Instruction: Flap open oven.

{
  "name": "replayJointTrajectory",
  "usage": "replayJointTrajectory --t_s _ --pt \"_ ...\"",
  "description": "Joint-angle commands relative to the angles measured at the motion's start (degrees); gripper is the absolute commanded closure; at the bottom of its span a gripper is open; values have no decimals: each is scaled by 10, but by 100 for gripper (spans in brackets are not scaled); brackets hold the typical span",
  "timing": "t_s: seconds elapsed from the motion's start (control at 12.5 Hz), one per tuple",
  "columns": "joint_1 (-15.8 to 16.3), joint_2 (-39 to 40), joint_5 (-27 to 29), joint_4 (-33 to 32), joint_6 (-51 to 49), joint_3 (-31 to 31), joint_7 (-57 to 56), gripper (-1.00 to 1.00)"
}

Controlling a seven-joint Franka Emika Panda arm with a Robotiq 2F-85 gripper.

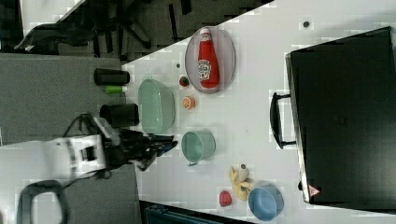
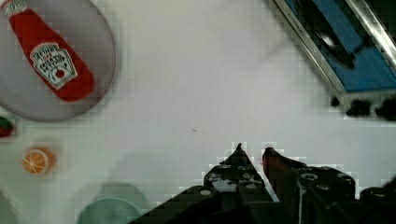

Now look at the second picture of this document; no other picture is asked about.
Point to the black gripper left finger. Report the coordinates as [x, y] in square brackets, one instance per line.
[236, 180]

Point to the black oven knobs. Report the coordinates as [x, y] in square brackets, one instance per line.
[359, 108]

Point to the green measuring cup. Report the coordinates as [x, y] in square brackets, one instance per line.
[116, 203]

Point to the red ketchup bottle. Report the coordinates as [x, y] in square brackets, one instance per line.
[54, 61]

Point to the red strawberry toy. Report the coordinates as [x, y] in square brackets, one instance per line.
[6, 127]

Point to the grey round plate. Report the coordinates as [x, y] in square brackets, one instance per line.
[85, 29]

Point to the blue glass oven door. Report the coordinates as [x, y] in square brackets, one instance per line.
[348, 46]

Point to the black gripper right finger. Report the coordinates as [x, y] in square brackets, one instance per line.
[311, 195]

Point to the orange slice toy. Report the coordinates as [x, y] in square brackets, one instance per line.
[38, 161]

